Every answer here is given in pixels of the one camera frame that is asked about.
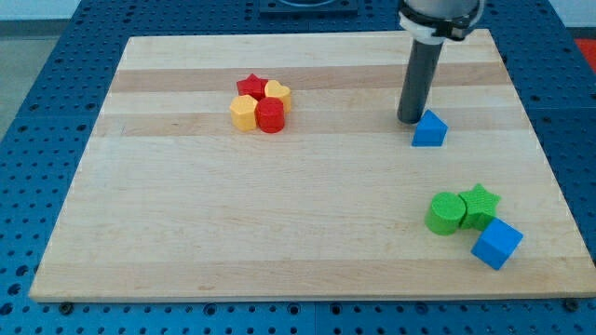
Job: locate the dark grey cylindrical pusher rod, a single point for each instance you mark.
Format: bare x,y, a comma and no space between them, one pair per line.
417,82

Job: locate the blue triangle block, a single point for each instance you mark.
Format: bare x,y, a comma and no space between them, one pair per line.
431,131

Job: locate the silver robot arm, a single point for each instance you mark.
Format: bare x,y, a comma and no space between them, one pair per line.
431,23

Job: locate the green cylinder block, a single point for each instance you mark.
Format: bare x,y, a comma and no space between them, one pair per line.
445,213

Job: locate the yellow heart block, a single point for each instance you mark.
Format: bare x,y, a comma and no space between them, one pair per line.
274,89

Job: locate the green star block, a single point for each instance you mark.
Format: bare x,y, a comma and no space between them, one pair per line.
480,207

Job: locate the red cylinder block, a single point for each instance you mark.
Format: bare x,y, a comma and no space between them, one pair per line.
270,115

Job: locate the red star block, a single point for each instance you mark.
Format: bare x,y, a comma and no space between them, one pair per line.
253,86

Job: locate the yellow hexagon block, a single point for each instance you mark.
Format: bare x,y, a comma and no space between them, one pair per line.
242,109

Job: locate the blue cube block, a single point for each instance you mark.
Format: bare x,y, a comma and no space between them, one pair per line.
496,243

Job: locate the wooden board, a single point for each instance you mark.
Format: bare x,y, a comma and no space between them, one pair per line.
171,203

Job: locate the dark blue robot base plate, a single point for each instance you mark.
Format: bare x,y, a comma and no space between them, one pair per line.
308,6

